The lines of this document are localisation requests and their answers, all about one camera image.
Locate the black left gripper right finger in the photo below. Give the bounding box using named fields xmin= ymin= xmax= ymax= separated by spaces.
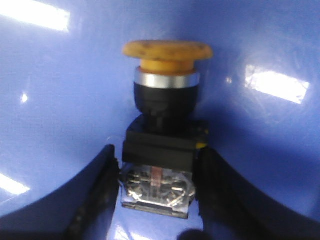
xmin=194 ymin=147 xmax=320 ymax=240

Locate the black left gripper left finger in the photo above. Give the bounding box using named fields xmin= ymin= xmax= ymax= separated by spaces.
xmin=0 ymin=144 xmax=120 ymax=240

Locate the yellow mushroom push button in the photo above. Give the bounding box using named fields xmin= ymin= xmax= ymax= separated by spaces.
xmin=120 ymin=40 xmax=214 ymax=219

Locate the blue plastic bin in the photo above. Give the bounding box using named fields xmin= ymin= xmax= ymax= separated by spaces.
xmin=0 ymin=0 xmax=320 ymax=240

